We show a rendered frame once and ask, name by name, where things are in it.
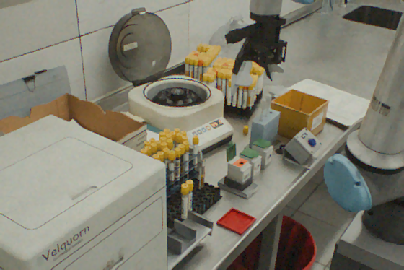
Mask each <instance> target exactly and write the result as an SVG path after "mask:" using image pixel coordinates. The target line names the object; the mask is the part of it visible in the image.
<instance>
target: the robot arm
mask: <svg viewBox="0 0 404 270"><path fill-rule="evenodd" d="M282 3H283V0H250V3H249V10H250V14H249V18H250V19H251V20H253V21H256V22H255V23H253V24H251V25H247V26H245V27H243V28H241V29H239V28H238V29H233V30H231V31H229V32H228V33H227V34H226V35H225V38H226V40H227V45H228V44H238V43H239V42H241V40H242V39H243V38H245V41H244V43H243V45H242V48H241V49H240V51H239V53H238V54H237V56H236V58H235V60H234V66H233V70H232V83H231V96H232V97H234V94H235V92H236V90H237V88H238V86H244V87H249V86H251V85H252V83H253V78H252V76H251V75H250V72H251V69H252V67H253V64H252V62H250V61H253V62H255V63H257V65H259V66H261V67H263V69H265V71H266V75H267V77H268V78H269V79H270V80H271V81H273V75H274V72H278V73H284V69H283V67H282V66H280V65H279V64H281V62H285V58H286V47H287V42H286V41H285V40H282V39H280V33H281V26H282V25H285V24H286V18H283V17H280V15H281V9H282ZM284 47H285V49H284ZM283 49H284V57H282V55H283ZM247 60H248V61H247ZM324 178H325V184H326V186H327V189H328V192H330V195H331V196H332V197H333V200H334V201H335V203H336V204H337V205H339V207H341V208H342V209H345V210H347V211H349V212H353V213H355V212H359V211H361V210H364V213H363V221H364V224H365V225H366V227H367V228H368V230H370V231H371V232H373V233H374V234H375V235H376V236H378V237H380V238H381V239H382V240H386V241H387V242H390V243H394V244H398V245H404V12H403V15H402V17H401V20H400V23H398V27H397V29H396V32H395V35H394V38H393V41H392V44H391V46H390V49H389V52H388V54H387V58H386V60H385V62H384V64H383V66H382V70H381V72H380V75H379V78H378V81H377V85H376V87H375V89H374V92H373V95H372V98H371V101H369V104H368V108H367V110H366V113H365V116H364V119H363V122H362V124H361V128H360V129H358V130H355V131H352V132H351V134H350V135H349V136H348V138H347V141H346V144H345V147H344V150H343V152H341V153H340V154H335V155H333V156H332V157H330V158H328V160H327V161H326V163H325V166H324Z"/></svg>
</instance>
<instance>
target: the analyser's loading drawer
mask: <svg viewBox="0 0 404 270"><path fill-rule="evenodd" d="M213 230H214V221H213V220H211V219H208V218H206V217H204V216H202V215H199V214H196V213H195V212H194V211H192V210H190V209H189V210H188V216H187V219H185V220H183V221H182V222H181V221H179V220H177V219H175V226H174V228H172V229H171V230H170V231H169V232H167V270H170V269H172V268H173V267H174V266H176V265H177V263H178V262H179V261H180V260H181V259H182V258H183V257H185V256H186V255H188V254H189V253H190V251H191V250H192V249H193V248H194V247H195V246H196V245H198V244H199V243H200V242H201V241H202V240H203V239H204V238H205V237H206V236H207V235H210V236H212V235H213Z"/></svg>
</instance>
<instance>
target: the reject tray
mask: <svg viewBox="0 0 404 270"><path fill-rule="evenodd" d="M256 219H257V218H255V217H253V216H251V215H248V214H246V213H244V212H242V211H240V210H239V209H235V208H233V207H232V208H231V209H230V210H229V211H227V213H226V214H225V215H223V216H222V217H221V218H220V219H218V220H217V221H216V223H217V224H218V225H219V226H220V227H223V228H226V229H228V230H230V231H232V232H234V233H237V234H239V235H242V234H243V233H244V232H245V231H246V230H247V229H248V228H249V227H251V226H252V224H253V223H254V222H255V221H256Z"/></svg>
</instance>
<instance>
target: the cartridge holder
mask: <svg viewBox="0 0 404 270"><path fill-rule="evenodd" d="M217 185H218V186H219V187H221V188H225V189H227V190H228V191H231V192H233V193H235V194H239V195H241V196H243V197H245V198H247V197H248V196H251V195H252V194H253V193H254V192H255V191H256V190H258V184H256V183H253V176H252V175H251V177H249V178H248V179H247V180H245V181H244V182H243V183H241V182H239V181H237V180H233V179H231V178H228V177H227V175H226V176H225V177H223V178H222V179H221V180H219V181H218V183H217Z"/></svg>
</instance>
